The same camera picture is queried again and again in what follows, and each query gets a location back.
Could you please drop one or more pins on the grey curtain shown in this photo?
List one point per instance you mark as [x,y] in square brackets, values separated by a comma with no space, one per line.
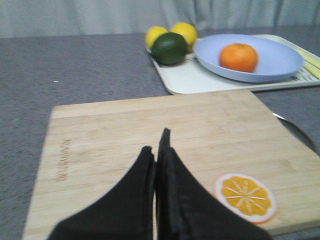
[37,18]

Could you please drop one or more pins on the orange slice coaster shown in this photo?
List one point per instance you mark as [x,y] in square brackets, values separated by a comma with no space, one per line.
[246,196]

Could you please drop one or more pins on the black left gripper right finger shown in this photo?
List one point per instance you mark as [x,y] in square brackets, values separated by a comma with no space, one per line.
[186,211]

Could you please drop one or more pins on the yellow lemon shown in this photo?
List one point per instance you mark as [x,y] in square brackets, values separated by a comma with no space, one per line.
[153,33]
[189,33]

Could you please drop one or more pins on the orange fruit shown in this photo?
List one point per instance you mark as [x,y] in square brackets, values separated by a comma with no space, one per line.
[239,57]

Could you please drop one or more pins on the yellow utensil on tray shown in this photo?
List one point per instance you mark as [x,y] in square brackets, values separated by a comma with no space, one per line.
[311,61]

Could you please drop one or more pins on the cream white tray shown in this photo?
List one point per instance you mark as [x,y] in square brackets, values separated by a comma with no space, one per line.
[190,77]

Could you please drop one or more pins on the light blue plate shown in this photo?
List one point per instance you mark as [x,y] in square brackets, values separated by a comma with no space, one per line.
[276,61]

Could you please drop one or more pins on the green lime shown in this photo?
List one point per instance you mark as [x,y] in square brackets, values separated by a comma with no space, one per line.
[169,49]

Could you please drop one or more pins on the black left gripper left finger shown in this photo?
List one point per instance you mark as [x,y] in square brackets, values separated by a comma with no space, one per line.
[124,213]

